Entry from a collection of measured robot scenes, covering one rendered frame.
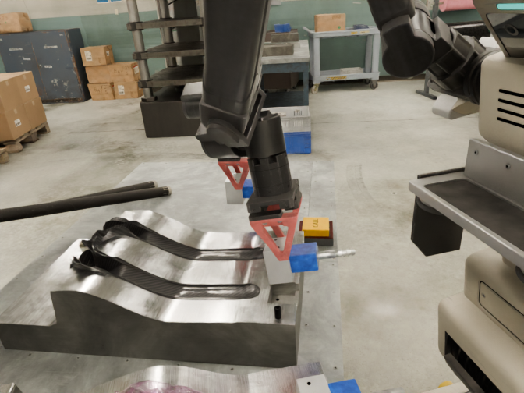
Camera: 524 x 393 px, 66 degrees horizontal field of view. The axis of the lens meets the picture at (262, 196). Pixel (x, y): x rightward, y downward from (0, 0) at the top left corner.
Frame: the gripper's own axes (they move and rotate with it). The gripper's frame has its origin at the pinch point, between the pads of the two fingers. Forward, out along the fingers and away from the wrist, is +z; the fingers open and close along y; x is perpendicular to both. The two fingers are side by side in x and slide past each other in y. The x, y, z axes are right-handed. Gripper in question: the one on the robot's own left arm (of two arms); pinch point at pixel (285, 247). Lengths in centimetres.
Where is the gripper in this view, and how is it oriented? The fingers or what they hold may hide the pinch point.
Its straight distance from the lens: 61.6
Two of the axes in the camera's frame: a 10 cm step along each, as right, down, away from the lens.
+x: 9.7, -1.4, -2.1
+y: -1.6, 3.0, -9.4
